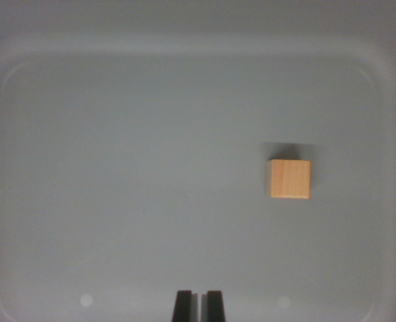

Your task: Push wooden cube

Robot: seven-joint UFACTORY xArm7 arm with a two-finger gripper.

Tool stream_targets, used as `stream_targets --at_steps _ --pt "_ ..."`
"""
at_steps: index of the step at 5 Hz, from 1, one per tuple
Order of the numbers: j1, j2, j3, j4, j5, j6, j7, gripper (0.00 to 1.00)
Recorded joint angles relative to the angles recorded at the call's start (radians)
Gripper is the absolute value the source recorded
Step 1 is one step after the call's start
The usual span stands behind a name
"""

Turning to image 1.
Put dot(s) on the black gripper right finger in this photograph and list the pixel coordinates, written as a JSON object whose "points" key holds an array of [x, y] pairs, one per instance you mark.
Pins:
{"points": [[215, 308]]}

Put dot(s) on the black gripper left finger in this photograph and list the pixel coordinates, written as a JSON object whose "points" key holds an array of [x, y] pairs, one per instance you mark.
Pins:
{"points": [[183, 308]]}

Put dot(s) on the wooden cube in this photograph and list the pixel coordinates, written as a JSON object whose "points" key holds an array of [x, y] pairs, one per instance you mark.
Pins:
{"points": [[289, 179]]}

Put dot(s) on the grey plastic tray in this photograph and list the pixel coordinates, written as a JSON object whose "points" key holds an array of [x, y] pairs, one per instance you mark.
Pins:
{"points": [[117, 167]]}

